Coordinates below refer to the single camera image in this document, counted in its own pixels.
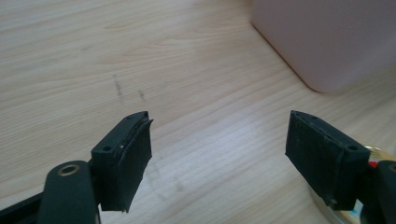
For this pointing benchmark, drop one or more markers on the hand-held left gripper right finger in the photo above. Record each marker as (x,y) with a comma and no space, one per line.
(323,161)

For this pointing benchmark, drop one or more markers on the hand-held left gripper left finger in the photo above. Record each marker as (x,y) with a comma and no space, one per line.
(120,174)

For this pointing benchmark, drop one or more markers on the small colourful items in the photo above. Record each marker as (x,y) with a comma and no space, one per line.
(330,215)

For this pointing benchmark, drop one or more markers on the pink storage box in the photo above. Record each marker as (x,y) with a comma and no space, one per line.
(327,40)

